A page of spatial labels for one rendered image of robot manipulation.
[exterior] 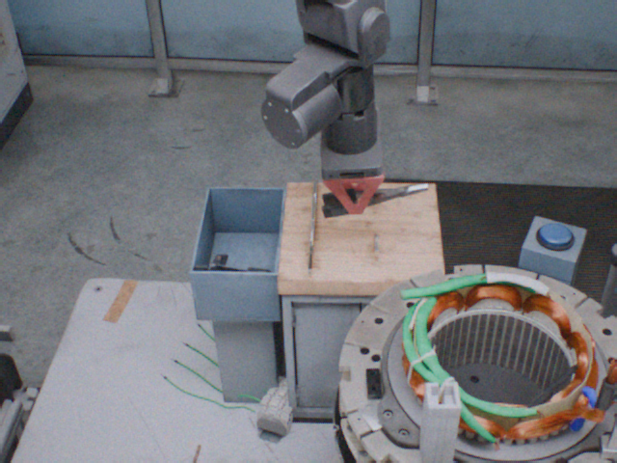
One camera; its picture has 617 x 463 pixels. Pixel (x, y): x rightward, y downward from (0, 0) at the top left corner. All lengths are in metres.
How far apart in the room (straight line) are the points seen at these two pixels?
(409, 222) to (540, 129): 2.15
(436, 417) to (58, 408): 0.70
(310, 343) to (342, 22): 0.46
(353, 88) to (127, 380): 0.64
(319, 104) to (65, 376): 0.68
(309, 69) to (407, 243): 0.32
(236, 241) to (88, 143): 2.05
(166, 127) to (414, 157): 0.92
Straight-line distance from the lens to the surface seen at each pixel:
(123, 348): 1.36
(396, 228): 1.09
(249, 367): 1.20
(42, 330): 2.54
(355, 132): 0.91
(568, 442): 0.85
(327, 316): 1.08
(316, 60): 0.85
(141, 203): 2.88
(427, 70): 3.26
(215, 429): 1.24
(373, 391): 0.86
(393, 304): 0.95
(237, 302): 1.07
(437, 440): 0.79
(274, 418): 1.20
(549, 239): 1.14
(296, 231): 1.09
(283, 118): 0.83
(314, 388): 1.19
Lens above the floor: 1.78
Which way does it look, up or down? 41 degrees down
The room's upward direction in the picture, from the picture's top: 2 degrees counter-clockwise
